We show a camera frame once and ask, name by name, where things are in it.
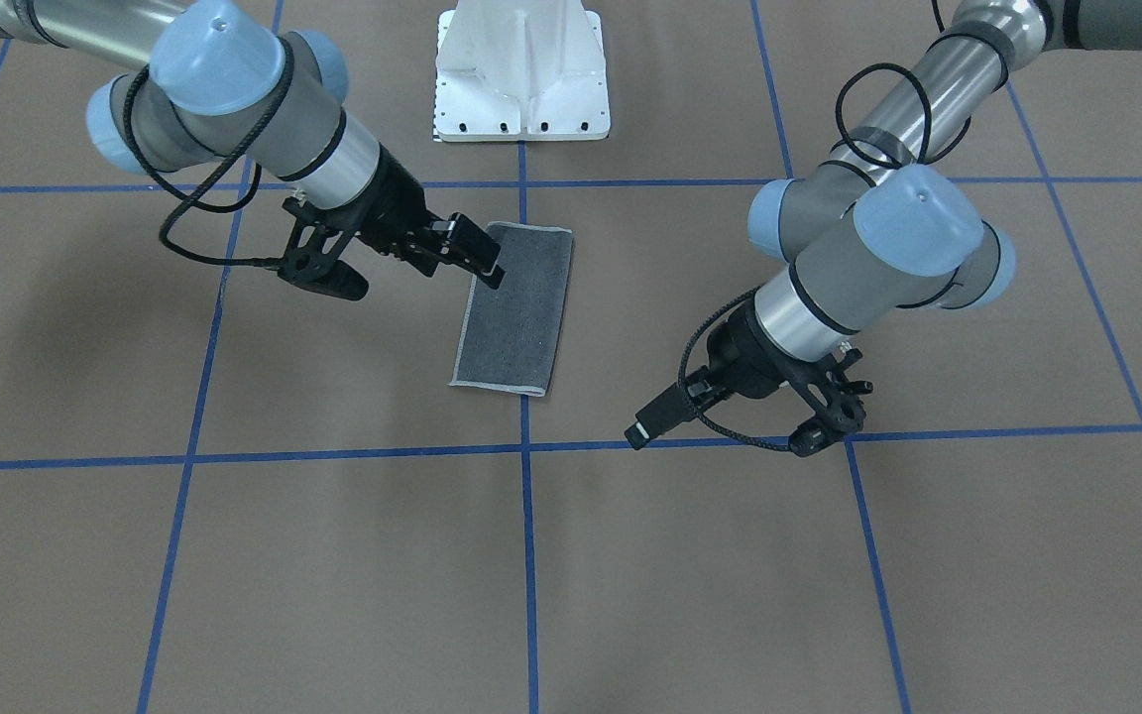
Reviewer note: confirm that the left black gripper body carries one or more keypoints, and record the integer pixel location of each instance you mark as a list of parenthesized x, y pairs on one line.
[(744, 359)]

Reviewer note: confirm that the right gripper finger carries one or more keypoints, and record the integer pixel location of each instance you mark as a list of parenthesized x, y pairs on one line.
[(459, 241), (427, 264)]

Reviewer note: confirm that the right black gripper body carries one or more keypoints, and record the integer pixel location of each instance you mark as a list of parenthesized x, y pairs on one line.
[(395, 203)]

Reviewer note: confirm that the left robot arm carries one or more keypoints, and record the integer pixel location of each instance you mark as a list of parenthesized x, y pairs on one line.
[(876, 227)]

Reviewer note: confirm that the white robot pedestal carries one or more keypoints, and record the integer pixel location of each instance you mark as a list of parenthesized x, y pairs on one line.
[(521, 71)]

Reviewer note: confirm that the pink grey-backed towel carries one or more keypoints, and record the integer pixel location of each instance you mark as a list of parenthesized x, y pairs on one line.
[(510, 335)]

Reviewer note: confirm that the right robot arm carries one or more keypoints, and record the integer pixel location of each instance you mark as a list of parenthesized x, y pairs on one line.
[(206, 85)]

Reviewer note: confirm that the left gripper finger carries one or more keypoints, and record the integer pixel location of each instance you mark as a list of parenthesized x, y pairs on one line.
[(674, 406)]

